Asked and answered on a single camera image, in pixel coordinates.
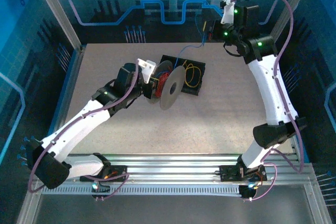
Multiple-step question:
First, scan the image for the black two-compartment tray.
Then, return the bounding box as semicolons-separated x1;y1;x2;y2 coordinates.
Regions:
157;54;206;97

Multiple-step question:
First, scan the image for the blue cable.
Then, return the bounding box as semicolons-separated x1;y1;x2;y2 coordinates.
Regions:
173;10;208;69

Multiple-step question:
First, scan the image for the slotted cable duct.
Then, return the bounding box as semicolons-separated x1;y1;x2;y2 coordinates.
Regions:
41;184;244;196

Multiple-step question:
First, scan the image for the black cable spool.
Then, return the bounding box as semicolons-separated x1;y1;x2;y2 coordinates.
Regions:
145;59;186;111

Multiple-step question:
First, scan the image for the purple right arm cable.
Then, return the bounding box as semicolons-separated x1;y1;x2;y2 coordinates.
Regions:
230;0;307;202

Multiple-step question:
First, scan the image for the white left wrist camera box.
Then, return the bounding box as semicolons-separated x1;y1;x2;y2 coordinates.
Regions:
136;58;158;84

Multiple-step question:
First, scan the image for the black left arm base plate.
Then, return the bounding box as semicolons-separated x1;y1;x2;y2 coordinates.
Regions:
79;165;129;183

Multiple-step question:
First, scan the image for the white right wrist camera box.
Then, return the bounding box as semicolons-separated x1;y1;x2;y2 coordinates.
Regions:
219;0;238;25

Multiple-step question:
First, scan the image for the grey lower shelf panel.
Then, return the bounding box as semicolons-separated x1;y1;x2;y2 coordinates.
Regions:
34;194;316;224

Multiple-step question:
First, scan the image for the red cable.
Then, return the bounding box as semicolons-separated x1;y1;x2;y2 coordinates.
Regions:
154;71;172;99

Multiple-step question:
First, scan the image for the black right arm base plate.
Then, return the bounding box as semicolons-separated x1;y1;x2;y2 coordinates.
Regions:
219;164;268;183

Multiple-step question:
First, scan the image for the aluminium frame post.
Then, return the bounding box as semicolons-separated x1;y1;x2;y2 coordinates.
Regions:
263;0;318;53
28;0;85;51

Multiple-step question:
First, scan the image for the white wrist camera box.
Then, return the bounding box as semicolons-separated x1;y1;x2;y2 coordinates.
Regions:
219;0;238;25
136;58;158;84

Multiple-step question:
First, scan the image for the yellow cable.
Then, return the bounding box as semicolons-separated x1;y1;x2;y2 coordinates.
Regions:
182;59;203;89

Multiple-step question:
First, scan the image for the aluminium table side rail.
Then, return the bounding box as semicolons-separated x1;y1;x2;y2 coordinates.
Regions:
39;45;86;162

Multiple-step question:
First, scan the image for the small black controller box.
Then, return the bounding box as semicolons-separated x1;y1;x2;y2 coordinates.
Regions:
91;180;111;200
238;184;257;200

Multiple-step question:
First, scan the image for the aluminium front rail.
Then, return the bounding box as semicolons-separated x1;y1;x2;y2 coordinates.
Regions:
31;153;320;184

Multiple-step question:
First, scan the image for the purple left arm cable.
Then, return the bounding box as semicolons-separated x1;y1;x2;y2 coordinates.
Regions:
27;64;140;201

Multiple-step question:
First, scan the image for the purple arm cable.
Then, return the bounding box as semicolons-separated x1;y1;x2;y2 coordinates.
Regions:
27;64;140;201
230;0;307;202

